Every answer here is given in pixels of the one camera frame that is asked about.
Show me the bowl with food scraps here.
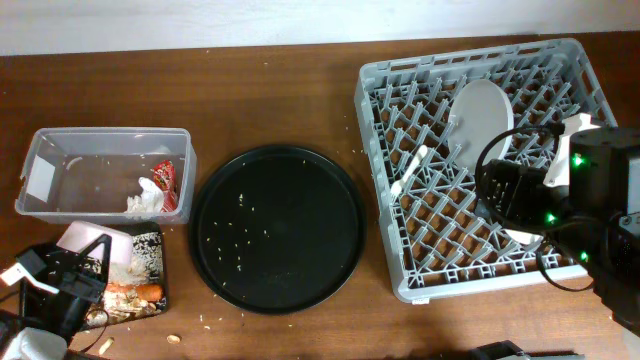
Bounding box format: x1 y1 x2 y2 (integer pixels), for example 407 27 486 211
55 220 135 266

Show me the white cup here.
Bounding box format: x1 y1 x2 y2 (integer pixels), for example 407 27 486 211
504 228 543 245

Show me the white tissue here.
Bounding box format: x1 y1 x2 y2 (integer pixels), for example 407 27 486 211
126 177 164 213

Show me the orange carrot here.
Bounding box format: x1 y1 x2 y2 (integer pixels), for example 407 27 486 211
106 284 164 302

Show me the red snack wrapper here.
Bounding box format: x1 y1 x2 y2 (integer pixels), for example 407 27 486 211
152 160 178 212

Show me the light grey plate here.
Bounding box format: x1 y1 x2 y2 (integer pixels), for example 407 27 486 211
447 79 514 172

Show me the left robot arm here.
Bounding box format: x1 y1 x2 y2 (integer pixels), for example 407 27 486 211
1 234 112 359

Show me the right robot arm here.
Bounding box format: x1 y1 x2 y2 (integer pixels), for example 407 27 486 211
474 124 639 335

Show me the grey dishwasher rack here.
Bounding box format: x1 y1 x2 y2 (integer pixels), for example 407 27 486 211
354 39 619 304

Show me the spilled food scraps pile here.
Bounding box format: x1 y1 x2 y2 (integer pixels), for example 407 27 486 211
82 232 166 329

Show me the black rectangular tray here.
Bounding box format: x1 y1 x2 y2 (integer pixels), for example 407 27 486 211
17 221 170 336

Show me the peanut shell on table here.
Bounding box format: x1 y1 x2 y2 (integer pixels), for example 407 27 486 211
98 337 115 356

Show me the clear plastic bin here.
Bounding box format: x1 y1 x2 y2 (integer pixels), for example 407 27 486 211
14 127 197 225

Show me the peanut on table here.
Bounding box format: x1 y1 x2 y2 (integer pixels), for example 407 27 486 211
167 334 181 344

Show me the white plastic spoon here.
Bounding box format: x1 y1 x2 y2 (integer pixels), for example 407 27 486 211
390 145 428 200

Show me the round black tray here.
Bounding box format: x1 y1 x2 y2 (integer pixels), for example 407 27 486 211
188 145 367 315

